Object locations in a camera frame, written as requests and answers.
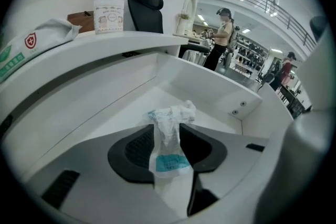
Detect black office chair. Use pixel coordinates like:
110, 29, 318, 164
127, 0, 164, 35

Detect white dressing table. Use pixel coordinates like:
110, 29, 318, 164
172, 30, 211, 66

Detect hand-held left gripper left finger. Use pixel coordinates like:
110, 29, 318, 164
26, 124, 184, 224

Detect shoe display rack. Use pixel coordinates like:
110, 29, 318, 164
233, 38, 269, 76

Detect wet wipes packet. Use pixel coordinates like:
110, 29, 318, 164
0, 17, 82, 85

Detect black balcony railing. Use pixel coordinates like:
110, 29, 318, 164
197, 0, 318, 48

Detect brown wooden organizer box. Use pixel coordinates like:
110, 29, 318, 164
66, 9, 96, 34

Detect dark chairs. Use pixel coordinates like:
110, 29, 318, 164
277, 85, 312, 120

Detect white drawer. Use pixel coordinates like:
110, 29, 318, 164
0, 50, 295, 194

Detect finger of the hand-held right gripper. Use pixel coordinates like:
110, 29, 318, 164
296, 15, 336, 113

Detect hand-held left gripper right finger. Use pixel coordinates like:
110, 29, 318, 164
180, 123, 270, 217

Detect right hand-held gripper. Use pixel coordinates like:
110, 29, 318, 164
254, 109, 336, 224

